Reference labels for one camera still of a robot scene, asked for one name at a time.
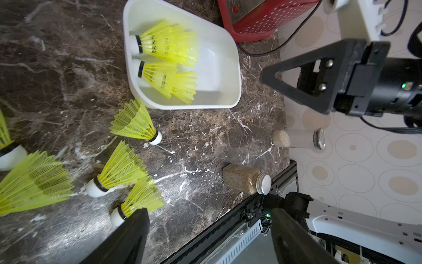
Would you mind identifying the black toaster cable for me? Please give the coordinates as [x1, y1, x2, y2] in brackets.
[237, 0, 324, 57]

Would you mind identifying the yellow shuttlecock five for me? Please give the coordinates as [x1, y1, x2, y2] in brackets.
[86, 140, 149, 198]

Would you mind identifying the yellow shuttlecock two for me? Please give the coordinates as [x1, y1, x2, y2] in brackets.
[129, 20, 200, 68]

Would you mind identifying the glass spice jar silver lid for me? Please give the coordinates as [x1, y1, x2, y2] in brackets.
[222, 164, 272, 195]

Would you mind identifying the red toaster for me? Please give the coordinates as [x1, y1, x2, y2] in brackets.
[217, 0, 318, 42]

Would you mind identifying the yellow shuttlecock six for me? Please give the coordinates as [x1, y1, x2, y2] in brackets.
[109, 99, 162, 145]

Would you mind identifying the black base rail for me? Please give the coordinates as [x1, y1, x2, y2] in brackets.
[162, 160, 298, 264]

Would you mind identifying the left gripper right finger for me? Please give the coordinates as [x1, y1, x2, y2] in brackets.
[271, 208, 338, 264]

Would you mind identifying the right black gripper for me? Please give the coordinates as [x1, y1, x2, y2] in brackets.
[260, 38, 422, 119]

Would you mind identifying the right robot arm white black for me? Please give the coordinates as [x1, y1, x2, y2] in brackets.
[260, 1, 422, 264]

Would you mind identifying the yellow shuttlecock nine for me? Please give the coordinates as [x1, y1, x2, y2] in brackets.
[1, 112, 27, 172]

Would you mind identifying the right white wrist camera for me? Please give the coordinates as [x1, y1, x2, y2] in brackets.
[323, 0, 389, 44]

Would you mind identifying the yellow shuttlecock seven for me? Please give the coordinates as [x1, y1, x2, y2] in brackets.
[131, 59, 198, 105]

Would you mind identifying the white plastic storage box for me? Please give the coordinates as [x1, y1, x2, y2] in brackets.
[122, 0, 242, 110]

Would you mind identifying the yellow shuttlecock three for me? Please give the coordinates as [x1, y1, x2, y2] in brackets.
[1, 151, 74, 216]

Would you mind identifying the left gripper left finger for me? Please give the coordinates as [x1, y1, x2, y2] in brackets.
[81, 209, 150, 264]

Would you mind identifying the yellow shuttlecock four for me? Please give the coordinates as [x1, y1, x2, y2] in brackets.
[110, 179, 166, 227]

